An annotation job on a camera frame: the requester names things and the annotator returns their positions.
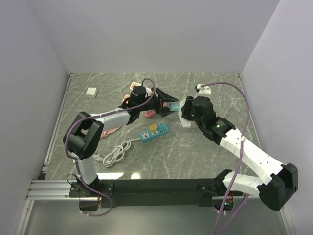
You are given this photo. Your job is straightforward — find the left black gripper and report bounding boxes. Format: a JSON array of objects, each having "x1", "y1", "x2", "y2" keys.
[{"x1": 138, "y1": 89, "x2": 179, "y2": 118}]

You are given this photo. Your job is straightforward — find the teal cube plug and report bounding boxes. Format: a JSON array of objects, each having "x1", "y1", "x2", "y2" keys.
[{"x1": 169, "y1": 103, "x2": 180, "y2": 112}]

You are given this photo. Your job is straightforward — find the pink triangular socket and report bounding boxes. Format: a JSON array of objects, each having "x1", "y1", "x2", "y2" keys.
[{"x1": 144, "y1": 110, "x2": 156, "y2": 118}]

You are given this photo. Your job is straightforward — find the teal power strip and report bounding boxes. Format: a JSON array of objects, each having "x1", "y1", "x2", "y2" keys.
[{"x1": 139, "y1": 123, "x2": 169, "y2": 142}]

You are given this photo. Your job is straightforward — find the yellow plug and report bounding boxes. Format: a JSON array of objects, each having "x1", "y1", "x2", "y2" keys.
[{"x1": 149, "y1": 123, "x2": 158, "y2": 135}]

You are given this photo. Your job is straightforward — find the white square plug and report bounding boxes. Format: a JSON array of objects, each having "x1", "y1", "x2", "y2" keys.
[{"x1": 86, "y1": 87, "x2": 98, "y2": 98}]

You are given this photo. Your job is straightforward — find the white triangular socket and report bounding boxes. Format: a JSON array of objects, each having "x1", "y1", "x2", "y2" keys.
[{"x1": 178, "y1": 98, "x2": 192, "y2": 128}]

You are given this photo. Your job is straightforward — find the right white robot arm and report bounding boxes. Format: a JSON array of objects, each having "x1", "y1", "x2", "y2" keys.
[{"x1": 179, "y1": 96, "x2": 298, "y2": 211}]

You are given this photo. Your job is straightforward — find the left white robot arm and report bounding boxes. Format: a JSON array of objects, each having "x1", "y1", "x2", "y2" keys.
[{"x1": 63, "y1": 86, "x2": 179, "y2": 197}]

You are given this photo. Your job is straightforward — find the white cube adapter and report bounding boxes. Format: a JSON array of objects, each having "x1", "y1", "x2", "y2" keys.
[{"x1": 130, "y1": 82, "x2": 141, "y2": 90}]

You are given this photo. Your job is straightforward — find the pink power strip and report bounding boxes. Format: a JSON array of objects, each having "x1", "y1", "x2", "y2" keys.
[{"x1": 123, "y1": 94, "x2": 130, "y2": 104}]

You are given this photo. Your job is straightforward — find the black base beam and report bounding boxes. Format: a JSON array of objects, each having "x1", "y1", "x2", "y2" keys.
[{"x1": 68, "y1": 178, "x2": 235, "y2": 212}]

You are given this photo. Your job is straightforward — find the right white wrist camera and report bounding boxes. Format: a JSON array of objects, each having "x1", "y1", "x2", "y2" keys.
[{"x1": 195, "y1": 84, "x2": 211, "y2": 97}]

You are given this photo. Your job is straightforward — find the pink power cord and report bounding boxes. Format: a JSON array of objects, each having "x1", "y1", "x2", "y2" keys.
[{"x1": 100, "y1": 126, "x2": 123, "y2": 139}]

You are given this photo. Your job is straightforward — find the white power cord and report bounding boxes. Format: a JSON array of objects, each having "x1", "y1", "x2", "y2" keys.
[{"x1": 92, "y1": 138, "x2": 142, "y2": 168}]

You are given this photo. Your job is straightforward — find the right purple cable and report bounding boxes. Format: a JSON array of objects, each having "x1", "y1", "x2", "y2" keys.
[{"x1": 200, "y1": 82, "x2": 250, "y2": 235}]

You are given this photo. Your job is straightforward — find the aluminium rail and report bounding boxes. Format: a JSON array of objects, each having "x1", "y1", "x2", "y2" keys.
[{"x1": 25, "y1": 178, "x2": 286, "y2": 203}]

